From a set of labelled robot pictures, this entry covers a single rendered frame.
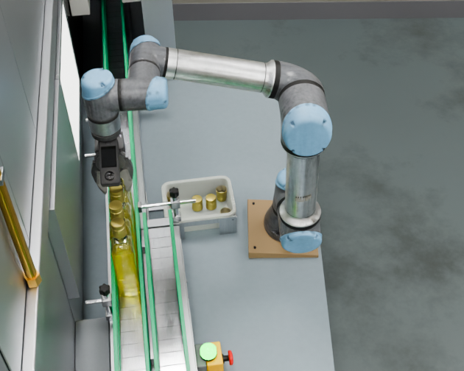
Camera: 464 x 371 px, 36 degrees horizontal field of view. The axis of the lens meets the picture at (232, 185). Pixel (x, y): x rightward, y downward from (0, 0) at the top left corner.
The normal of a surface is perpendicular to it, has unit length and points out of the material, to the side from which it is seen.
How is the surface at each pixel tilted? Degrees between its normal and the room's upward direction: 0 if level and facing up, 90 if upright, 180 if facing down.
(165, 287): 0
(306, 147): 84
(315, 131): 84
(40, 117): 0
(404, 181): 0
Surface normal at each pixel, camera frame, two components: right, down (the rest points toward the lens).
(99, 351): -0.01, -0.69
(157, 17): 0.15, 0.72
